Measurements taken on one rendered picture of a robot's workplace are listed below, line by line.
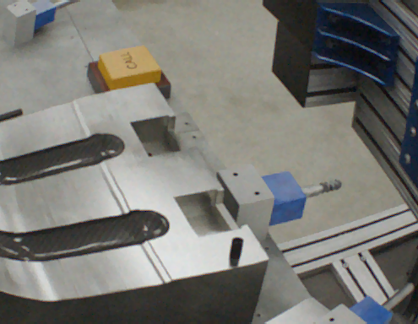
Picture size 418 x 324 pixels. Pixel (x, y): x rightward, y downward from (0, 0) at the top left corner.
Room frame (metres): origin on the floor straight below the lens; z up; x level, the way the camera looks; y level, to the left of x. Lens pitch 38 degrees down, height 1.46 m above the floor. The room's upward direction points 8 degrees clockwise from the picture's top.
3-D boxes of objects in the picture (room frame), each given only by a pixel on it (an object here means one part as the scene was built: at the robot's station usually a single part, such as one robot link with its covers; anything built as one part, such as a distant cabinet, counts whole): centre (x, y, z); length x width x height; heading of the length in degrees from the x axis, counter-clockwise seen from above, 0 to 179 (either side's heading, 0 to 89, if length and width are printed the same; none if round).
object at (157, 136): (0.76, 0.04, 0.87); 0.05 x 0.05 x 0.04; 28
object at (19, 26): (1.11, 0.26, 0.83); 0.13 x 0.05 x 0.05; 134
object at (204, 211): (0.66, -0.01, 0.87); 0.05 x 0.05 x 0.04; 28
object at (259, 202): (0.77, -0.08, 0.83); 0.13 x 0.05 x 0.05; 118
